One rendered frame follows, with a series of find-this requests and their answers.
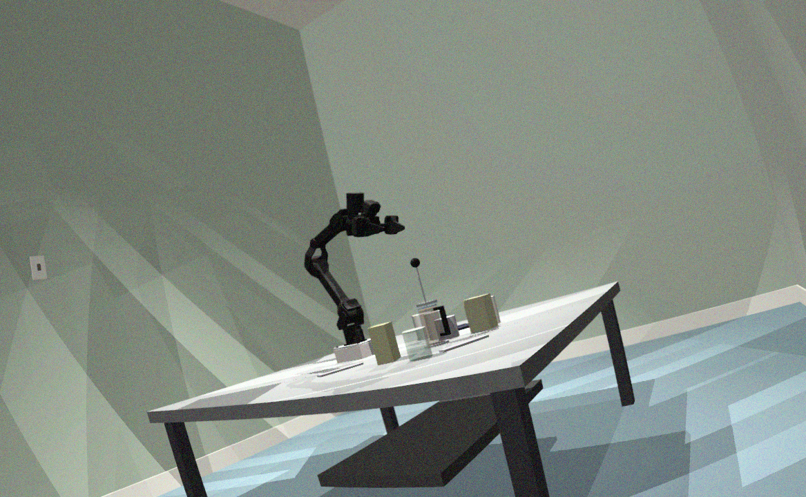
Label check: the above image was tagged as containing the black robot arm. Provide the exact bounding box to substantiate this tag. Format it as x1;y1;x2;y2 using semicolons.
304;193;381;346

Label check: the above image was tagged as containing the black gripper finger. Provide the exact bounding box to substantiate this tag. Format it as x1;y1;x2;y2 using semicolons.
361;217;384;237
390;216;405;235

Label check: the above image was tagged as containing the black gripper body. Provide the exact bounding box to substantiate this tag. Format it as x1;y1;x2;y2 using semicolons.
352;215;399;237

